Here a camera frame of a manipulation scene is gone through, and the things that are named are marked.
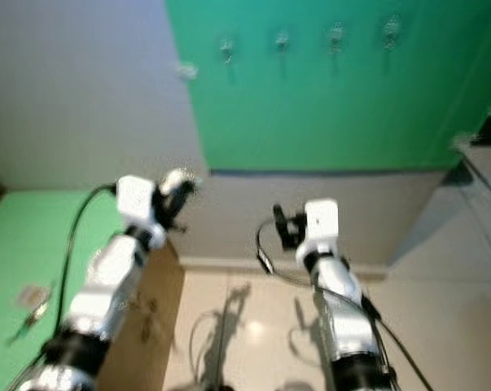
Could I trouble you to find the green table cover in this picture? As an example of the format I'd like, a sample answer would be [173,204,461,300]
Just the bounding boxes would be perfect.
[0,190,125,391]

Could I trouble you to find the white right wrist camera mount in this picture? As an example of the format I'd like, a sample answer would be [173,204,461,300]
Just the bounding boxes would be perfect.
[296,199,340,255]

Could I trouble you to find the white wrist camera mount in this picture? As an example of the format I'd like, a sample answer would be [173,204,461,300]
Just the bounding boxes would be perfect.
[117,174,160,229]
[296,199,340,255]

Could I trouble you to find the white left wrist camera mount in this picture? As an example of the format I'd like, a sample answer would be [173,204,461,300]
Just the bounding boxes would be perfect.
[117,174,160,229]

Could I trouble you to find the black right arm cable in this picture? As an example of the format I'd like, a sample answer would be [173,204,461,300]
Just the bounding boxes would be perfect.
[255,220,433,391]

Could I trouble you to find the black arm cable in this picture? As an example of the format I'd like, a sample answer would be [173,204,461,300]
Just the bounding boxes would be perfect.
[255,220,433,391]
[56,184,121,327]

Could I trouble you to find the green wall board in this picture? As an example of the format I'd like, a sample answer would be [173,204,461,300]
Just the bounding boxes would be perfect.
[164,0,491,174]

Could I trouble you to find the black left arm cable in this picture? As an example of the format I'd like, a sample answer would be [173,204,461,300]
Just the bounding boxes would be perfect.
[56,184,121,327]

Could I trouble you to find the metal wall hook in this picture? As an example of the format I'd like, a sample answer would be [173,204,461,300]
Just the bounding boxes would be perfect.
[383,16,402,48]
[219,37,236,66]
[274,29,292,56]

